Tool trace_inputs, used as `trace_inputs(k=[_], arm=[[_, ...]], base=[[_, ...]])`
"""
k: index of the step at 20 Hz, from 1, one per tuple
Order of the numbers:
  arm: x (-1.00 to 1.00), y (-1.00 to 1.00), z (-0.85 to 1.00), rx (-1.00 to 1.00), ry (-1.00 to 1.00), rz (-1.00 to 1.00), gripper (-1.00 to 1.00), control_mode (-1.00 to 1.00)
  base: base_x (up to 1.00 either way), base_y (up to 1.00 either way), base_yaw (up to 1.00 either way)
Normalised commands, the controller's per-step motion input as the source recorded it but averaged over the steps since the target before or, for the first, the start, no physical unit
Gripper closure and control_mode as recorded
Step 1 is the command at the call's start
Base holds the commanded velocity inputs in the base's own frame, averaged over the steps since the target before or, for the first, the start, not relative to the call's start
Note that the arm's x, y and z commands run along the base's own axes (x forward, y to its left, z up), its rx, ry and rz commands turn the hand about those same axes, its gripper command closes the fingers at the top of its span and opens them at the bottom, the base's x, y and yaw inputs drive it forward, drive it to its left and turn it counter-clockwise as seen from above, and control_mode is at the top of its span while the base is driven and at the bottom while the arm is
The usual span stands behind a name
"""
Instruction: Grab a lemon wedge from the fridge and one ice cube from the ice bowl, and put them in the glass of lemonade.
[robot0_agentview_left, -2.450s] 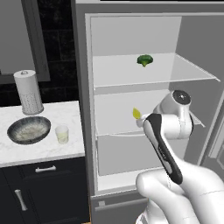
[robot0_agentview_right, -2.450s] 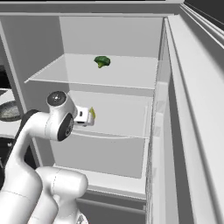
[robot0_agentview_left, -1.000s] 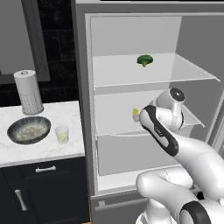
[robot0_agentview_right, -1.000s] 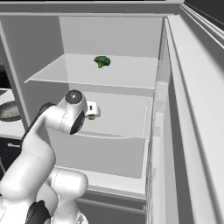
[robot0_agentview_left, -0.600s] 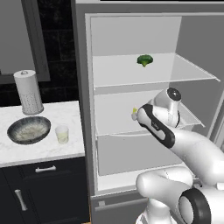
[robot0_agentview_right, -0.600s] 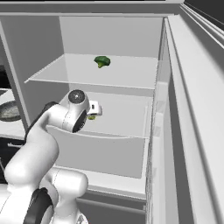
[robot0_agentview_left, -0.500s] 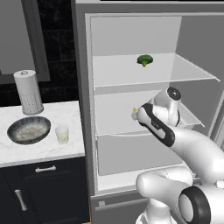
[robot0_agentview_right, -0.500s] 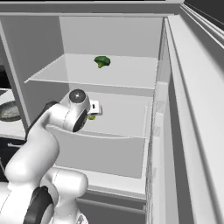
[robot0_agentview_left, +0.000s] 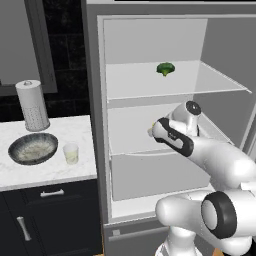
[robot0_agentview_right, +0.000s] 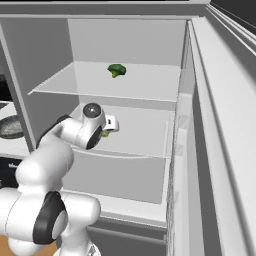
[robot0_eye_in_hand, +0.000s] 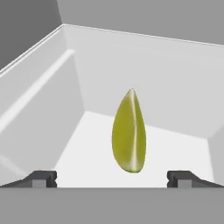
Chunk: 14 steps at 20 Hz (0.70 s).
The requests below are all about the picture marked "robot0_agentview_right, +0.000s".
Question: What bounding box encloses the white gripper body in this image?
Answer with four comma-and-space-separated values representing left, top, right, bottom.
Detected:
103, 114, 120, 133

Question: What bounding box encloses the glass fridge shelf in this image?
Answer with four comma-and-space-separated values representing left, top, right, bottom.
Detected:
27, 60, 183, 104
68, 102, 176, 160

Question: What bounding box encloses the clear fridge drawer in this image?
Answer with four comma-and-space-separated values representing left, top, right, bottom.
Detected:
60, 147, 168, 205

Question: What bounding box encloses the grey fridge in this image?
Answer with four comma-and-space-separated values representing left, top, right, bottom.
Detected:
0, 0, 214, 256

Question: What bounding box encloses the grey fridge door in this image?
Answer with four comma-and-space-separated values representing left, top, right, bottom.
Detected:
165, 15, 256, 256

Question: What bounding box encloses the green broccoli floret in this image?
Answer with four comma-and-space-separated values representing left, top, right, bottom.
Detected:
107, 63, 127, 79

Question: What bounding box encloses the white hob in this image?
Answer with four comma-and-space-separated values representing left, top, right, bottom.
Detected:
0, 99, 35, 160

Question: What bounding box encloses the dark grey frying pan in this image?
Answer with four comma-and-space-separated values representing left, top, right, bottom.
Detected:
0, 114, 26, 140

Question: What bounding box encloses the black oven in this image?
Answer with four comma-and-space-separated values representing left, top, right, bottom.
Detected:
0, 156, 25, 190

